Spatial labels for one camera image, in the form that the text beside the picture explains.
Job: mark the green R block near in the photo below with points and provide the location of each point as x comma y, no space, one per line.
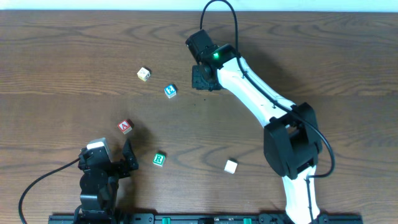
159,159

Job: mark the red letter A block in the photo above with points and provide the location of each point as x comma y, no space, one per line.
125,126

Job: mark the cream picture wooden block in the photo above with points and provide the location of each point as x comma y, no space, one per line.
143,74

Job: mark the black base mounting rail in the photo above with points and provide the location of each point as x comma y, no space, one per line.
265,218

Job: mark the plain white wooden block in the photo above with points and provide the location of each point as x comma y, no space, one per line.
230,166

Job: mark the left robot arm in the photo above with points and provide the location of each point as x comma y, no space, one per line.
100,182

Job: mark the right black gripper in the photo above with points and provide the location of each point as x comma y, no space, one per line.
201,79

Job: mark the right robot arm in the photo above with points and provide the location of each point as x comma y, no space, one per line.
292,141

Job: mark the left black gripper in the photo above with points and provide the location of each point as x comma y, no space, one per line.
116,167

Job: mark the blue number 2 block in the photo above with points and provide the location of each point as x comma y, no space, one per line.
170,91

